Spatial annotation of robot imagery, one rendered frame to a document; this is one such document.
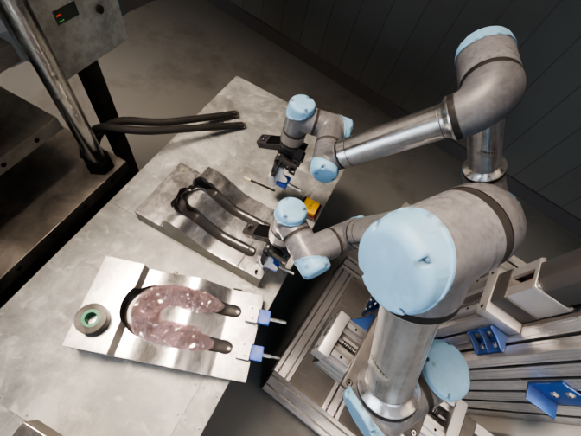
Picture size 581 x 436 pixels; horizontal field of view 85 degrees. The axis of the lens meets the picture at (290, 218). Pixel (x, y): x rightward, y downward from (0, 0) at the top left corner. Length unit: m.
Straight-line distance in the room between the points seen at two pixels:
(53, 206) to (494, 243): 1.32
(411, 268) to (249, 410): 1.62
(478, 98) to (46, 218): 1.33
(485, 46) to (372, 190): 1.82
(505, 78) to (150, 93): 2.51
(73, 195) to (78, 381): 0.63
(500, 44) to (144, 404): 1.24
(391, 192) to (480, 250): 2.22
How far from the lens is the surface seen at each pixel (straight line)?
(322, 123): 0.93
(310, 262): 0.73
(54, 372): 1.20
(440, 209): 0.40
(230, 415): 1.91
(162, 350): 1.03
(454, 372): 0.79
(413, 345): 0.51
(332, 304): 1.81
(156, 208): 1.21
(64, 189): 1.44
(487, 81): 0.76
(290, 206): 0.75
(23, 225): 1.41
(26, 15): 1.05
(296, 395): 1.71
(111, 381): 1.15
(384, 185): 2.62
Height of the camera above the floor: 1.90
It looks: 60 degrees down
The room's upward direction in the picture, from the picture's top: 22 degrees clockwise
